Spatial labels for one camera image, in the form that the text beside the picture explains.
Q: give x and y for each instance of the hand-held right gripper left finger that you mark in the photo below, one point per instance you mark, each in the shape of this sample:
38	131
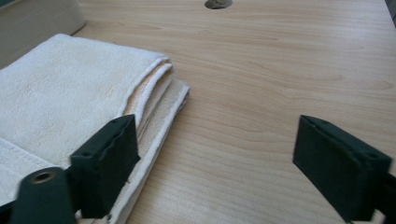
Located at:
102	165

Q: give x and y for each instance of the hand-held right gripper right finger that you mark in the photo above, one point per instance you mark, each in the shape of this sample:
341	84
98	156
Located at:
339	168

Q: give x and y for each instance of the white towel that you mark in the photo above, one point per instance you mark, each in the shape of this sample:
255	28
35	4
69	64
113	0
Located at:
68	102

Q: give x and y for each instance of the white plastic container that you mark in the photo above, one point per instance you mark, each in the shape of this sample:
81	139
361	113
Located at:
34	26

